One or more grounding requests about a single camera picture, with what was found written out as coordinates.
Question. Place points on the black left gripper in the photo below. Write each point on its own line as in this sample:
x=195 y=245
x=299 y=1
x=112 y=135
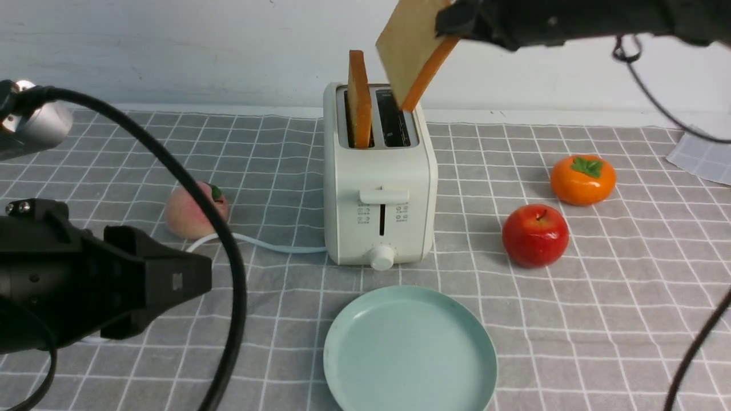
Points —
x=55 y=279

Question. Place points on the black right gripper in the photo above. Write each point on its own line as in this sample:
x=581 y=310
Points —
x=513 y=25

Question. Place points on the toast slice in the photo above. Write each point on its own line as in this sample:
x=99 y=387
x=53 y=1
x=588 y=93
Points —
x=410 y=50
x=359 y=101

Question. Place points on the pink peach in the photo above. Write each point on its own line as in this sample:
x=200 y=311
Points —
x=185 y=219

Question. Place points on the white two-slot toaster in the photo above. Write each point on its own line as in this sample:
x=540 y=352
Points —
x=380 y=201

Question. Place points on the orange persimmon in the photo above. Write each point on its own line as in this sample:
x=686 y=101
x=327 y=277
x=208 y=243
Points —
x=583 y=180

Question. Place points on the red apple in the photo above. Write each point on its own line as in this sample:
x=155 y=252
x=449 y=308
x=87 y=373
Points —
x=535 y=236

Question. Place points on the light green round plate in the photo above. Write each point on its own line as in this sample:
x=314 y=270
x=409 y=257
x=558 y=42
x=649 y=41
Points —
x=409 y=348

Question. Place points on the grey checked tablecloth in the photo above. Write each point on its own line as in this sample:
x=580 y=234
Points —
x=601 y=329

